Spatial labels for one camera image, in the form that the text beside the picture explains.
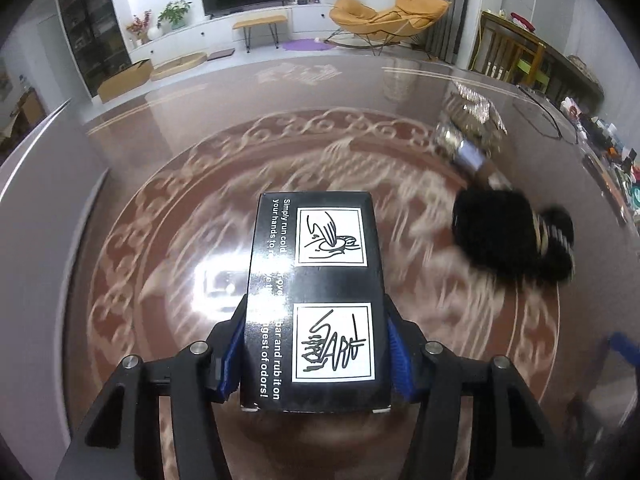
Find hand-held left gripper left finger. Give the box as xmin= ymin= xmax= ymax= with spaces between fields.
xmin=54 ymin=294 xmax=249 ymax=480

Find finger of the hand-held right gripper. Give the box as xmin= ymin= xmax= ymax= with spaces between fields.
xmin=605 ymin=332 xmax=640 ymax=368

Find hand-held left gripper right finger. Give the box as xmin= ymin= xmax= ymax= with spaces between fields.
xmin=382 ymin=294 xmax=588 ymax=480

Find long black box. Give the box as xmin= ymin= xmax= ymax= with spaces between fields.
xmin=239 ymin=191 xmax=396 ymax=415

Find brown patterned desktop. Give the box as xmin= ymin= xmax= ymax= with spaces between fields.
xmin=0 ymin=52 xmax=640 ymax=480

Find small black scrunchie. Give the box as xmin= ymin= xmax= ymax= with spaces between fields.
xmin=532 ymin=205 xmax=576 ymax=286

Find cluttered small bottles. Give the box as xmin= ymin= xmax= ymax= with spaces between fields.
xmin=560 ymin=95 xmax=640 ymax=221

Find dark wooden sideboard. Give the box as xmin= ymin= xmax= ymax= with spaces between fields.
xmin=530 ymin=35 xmax=606 ymax=106

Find wooden chair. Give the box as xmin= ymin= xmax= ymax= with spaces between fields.
xmin=472 ymin=10 xmax=548 ymax=91

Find beige pet bed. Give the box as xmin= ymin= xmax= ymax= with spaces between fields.
xmin=150 ymin=51 xmax=208 ymax=82

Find cardboard box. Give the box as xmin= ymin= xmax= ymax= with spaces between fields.
xmin=96 ymin=58 xmax=153 ymax=103

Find purple floor mat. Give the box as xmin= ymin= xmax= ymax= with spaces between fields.
xmin=277 ymin=38 xmax=337 ymax=52

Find white television cabinet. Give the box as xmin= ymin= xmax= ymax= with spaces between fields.
xmin=127 ymin=2 xmax=351 ymax=66

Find orange lounge chair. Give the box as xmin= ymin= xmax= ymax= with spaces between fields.
xmin=322 ymin=0 xmax=452 ymax=56

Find orange bench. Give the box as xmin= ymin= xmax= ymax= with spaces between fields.
xmin=232 ymin=14 xmax=289 ymax=53

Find grey curtain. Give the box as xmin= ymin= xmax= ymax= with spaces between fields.
xmin=425 ymin=0 xmax=486 ymax=66

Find red flowers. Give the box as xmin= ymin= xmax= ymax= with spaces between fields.
xmin=126 ymin=10 xmax=153 ymax=43

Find green potted plant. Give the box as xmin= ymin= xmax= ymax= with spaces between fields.
xmin=157 ymin=0 xmax=193 ymax=31

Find black glass display cabinet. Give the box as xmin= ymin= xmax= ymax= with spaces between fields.
xmin=54 ymin=0 xmax=133 ymax=98

